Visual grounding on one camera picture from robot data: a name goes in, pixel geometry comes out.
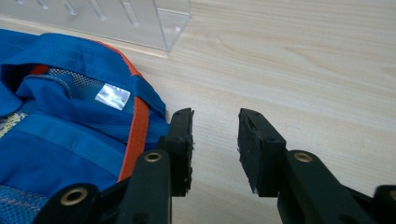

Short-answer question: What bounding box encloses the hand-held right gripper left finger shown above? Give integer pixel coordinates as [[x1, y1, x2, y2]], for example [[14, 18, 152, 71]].
[[156, 107, 195, 198]]

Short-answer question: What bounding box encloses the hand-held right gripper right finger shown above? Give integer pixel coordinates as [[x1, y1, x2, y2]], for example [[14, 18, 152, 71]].
[[237, 107, 288, 198]]

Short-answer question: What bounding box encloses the blue jacket with orange trim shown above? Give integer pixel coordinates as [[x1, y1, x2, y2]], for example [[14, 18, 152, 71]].
[[0, 28, 171, 224]]

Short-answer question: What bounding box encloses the clear acrylic stand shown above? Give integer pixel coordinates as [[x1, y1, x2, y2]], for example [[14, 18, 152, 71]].
[[0, 0, 191, 52]]

